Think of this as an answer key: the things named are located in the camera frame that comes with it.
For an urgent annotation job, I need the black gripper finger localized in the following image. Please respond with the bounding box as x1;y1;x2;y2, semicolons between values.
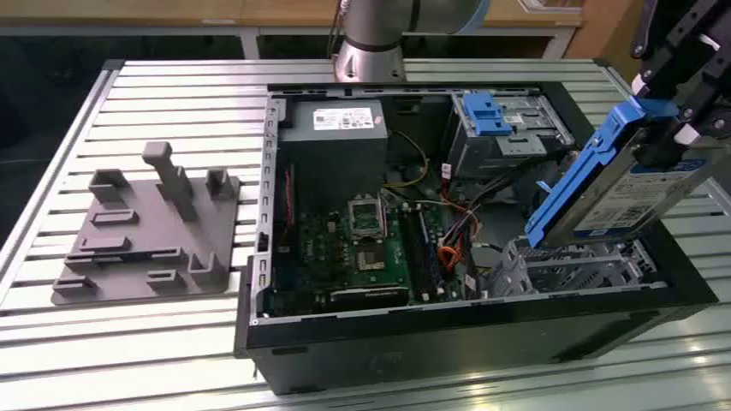
671;25;731;145
627;0;725;169

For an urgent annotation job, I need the hard disk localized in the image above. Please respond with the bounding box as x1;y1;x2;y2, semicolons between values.
523;97;719;250

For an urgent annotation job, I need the black disk wire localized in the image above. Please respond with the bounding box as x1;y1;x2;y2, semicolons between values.
465;152;573;211

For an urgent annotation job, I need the metal disk bay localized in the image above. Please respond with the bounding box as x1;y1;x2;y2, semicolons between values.
489;237;669;300

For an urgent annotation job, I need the black RAM slot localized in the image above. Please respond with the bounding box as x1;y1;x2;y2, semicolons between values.
399;203;434;304

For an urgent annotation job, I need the metal drive cage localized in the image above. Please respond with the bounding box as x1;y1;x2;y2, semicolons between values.
449;92;577;181

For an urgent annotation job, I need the blue plastic drive latch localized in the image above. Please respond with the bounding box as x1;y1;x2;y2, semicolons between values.
463;92;513;137

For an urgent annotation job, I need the RAM stick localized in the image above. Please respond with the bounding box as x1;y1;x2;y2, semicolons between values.
417;205;449;296

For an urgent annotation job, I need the metal socket cover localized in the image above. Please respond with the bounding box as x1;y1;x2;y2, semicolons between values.
347;194;387;240

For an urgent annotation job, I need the grey power supply unit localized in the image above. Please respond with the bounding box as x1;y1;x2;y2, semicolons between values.
278;98;391;215

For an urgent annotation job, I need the black open PC case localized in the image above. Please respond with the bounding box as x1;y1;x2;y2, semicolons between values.
233;80;719;396

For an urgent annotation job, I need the black graphics card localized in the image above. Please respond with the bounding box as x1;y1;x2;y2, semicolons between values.
329;284;411;312

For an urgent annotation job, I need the green motherboard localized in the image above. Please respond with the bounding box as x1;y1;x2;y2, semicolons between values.
274;188;475;316

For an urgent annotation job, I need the grey plastic parts rack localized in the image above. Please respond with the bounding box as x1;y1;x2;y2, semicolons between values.
51;140;245;307

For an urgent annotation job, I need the yellow wire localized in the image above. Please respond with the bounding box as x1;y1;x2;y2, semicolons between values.
382;130;431;189

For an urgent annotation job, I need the orange wire bundle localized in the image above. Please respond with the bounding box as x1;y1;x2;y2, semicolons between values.
437;200;485;271

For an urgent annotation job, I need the thin red cable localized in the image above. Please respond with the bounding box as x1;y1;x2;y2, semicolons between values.
283;164;297;228

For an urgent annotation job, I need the wooden bench with white frame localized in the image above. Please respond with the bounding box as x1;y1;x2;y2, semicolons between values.
0;0;587;61

